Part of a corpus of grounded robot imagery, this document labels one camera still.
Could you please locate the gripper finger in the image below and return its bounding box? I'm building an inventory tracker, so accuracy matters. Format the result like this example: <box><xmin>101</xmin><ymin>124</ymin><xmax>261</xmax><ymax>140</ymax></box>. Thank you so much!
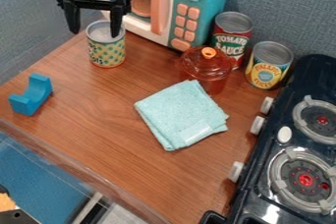
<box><xmin>108</xmin><ymin>0</ymin><xmax>128</xmax><ymax>39</ymax></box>
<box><xmin>63</xmin><ymin>0</ymin><xmax>84</xmax><ymax>35</ymax></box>

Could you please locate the polka dot can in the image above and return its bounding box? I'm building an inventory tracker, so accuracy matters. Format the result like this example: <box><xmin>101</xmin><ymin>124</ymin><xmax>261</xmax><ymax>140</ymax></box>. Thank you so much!
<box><xmin>84</xmin><ymin>20</ymin><xmax>128</xmax><ymax>69</ymax></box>

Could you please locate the toy microwave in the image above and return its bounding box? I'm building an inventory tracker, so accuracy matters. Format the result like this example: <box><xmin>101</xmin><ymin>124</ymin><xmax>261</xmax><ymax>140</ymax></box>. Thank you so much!
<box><xmin>96</xmin><ymin>0</ymin><xmax>232</xmax><ymax>53</ymax></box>

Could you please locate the blue toy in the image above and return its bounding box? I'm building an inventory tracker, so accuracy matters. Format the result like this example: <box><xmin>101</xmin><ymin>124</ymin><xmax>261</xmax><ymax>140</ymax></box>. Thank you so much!
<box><xmin>6</xmin><ymin>73</ymin><xmax>56</xmax><ymax>118</ymax></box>

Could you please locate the orange pot with lid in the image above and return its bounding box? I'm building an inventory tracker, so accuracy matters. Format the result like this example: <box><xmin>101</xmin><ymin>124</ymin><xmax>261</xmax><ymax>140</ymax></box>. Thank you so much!
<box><xmin>176</xmin><ymin>45</ymin><xmax>238</xmax><ymax>95</ymax></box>

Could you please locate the light blue cloth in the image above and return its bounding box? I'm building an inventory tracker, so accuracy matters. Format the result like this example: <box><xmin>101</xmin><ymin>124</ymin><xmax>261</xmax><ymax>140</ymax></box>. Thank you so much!
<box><xmin>132</xmin><ymin>79</ymin><xmax>232</xmax><ymax>152</ymax></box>

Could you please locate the red tomato sauce can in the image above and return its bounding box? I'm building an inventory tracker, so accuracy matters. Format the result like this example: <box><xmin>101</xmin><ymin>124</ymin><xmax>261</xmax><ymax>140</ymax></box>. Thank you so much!
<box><xmin>209</xmin><ymin>11</ymin><xmax>255</xmax><ymax>71</ymax></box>

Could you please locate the yellow pineapple can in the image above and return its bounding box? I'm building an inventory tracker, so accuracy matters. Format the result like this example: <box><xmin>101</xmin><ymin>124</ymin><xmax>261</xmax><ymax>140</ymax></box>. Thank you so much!
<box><xmin>244</xmin><ymin>40</ymin><xmax>296</xmax><ymax>90</ymax></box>

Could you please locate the toy stove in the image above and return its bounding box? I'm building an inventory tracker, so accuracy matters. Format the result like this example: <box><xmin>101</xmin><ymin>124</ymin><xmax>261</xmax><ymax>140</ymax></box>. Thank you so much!
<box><xmin>197</xmin><ymin>53</ymin><xmax>336</xmax><ymax>224</ymax></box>

